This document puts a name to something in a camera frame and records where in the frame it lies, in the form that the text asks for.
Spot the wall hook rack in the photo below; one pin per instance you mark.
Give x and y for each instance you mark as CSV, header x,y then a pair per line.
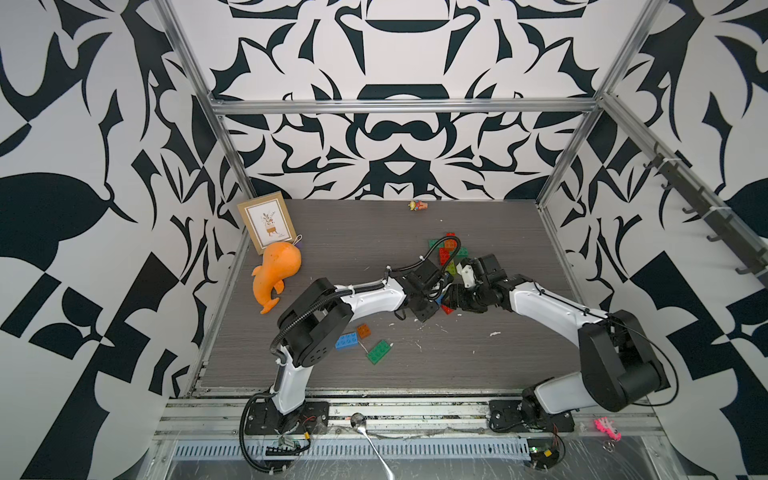
x,y
703,203

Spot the metal spoon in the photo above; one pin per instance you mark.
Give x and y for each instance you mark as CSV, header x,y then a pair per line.
x,y
358,423

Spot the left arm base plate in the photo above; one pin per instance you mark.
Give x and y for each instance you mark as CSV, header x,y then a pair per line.
x,y
263,418

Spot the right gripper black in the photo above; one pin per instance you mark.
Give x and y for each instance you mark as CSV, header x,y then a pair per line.
x,y
454,297

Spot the orange whale plush toy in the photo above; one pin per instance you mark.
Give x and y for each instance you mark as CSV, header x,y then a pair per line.
x,y
280,260

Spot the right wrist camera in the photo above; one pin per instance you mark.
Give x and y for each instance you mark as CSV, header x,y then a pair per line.
x,y
466,272

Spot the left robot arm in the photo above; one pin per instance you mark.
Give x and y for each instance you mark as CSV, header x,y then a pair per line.
x,y
319,317

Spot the framed plant picture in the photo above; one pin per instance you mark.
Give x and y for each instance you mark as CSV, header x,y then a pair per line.
x,y
267,221

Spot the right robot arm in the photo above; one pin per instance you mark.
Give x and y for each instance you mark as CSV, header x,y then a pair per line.
x,y
618,363

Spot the small toy figure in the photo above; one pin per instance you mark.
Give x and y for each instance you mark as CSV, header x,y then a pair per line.
x,y
417,205

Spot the pink clip toy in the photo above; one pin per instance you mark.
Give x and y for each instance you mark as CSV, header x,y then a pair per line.
x,y
607,427

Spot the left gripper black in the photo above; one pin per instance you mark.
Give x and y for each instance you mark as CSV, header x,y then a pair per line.
x,y
426,314

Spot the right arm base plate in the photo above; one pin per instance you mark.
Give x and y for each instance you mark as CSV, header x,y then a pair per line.
x,y
517,416

